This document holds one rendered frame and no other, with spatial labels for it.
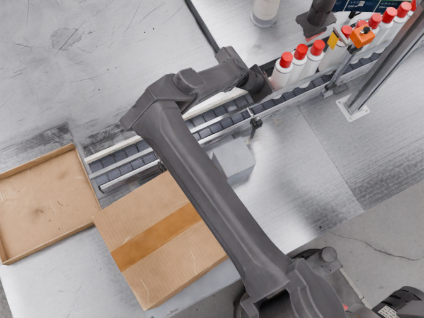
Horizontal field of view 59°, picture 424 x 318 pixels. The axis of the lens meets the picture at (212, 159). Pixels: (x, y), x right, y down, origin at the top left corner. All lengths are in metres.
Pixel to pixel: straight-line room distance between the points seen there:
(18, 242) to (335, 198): 0.96
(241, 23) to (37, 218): 0.93
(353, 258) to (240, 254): 1.64
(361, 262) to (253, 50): 1.27
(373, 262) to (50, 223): 1.57
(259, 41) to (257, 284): 1.00
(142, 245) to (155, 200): 0.10
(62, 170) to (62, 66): 0.38
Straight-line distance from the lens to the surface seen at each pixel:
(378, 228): 2.21
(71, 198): 1.24
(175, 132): 0.54
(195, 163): 0.52
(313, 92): 1.32
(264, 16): 1.38
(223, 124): 1.21
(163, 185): 0.89
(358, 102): 1.31
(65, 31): 1.53
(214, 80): 0.81
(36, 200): 1.28
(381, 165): 1.34
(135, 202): 0.89
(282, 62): 1.11
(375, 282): 2.16
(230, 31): 1.40
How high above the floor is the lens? 1.98
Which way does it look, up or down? 70 degrees down
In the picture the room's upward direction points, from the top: 5 degrees clockwise
